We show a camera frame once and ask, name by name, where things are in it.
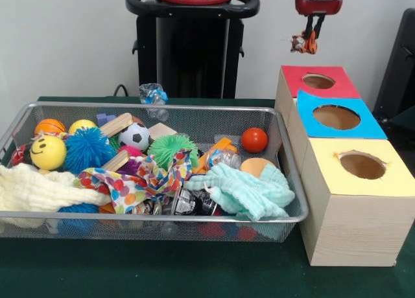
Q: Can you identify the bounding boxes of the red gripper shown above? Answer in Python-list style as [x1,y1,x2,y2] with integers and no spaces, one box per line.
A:
[295,0,344,41]

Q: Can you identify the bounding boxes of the orange striped tiger plush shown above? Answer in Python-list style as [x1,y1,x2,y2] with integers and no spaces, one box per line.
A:
[289,31,319,56]

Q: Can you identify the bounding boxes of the crushed clear plastic bottle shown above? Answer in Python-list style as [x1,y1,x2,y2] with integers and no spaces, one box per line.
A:
[139,83,169,121]

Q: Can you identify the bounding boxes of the mint green cloth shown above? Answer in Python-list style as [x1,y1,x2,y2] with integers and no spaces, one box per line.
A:
[185,162,296,222]

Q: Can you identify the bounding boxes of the shallow clear mesh bin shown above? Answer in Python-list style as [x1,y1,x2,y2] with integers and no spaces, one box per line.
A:
[0,101,309,244]

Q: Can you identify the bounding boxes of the wooden box with three holes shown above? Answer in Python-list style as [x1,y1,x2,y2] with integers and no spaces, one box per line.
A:
[275,65,415,268]

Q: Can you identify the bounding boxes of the black stand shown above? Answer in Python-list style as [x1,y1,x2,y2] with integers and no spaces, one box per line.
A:
[376,8,415,127]

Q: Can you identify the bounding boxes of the red ball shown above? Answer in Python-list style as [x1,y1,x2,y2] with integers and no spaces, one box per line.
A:
[242,128,268,154]

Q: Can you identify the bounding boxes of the orange flat plastic toy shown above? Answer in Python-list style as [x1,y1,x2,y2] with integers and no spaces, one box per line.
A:
[192,139,242,176]

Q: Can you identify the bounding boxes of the toy hamburger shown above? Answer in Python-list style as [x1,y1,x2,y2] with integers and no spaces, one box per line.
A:
[240,157,276,179]

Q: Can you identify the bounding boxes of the green furry monster toy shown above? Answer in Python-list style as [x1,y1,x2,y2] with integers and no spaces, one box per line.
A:
[147,133,199,169]

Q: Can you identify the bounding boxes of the colourful polka dot cloth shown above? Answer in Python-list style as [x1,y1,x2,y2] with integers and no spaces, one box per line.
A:
[77,149,193,214]

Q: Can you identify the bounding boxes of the blue spiky ball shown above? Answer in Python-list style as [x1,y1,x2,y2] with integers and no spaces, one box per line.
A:
[58,203,100,214]
[64,126,117,176]

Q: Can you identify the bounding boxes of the orange toy basketball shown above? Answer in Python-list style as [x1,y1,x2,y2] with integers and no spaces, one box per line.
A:
[36,119,67,137]

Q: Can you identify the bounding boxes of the dark green table cloth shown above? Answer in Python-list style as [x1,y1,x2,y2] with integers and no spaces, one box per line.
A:
[0,96,415,298]

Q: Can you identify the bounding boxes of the large yellow ball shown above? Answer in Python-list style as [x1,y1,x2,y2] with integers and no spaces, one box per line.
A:
[30,135,67,171]

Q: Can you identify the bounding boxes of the cream yellow cloth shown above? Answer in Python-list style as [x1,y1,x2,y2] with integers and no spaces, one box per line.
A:
[0,163,111,212]

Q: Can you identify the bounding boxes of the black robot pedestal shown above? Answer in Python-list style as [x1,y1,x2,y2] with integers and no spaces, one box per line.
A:
[126,0,261,99]

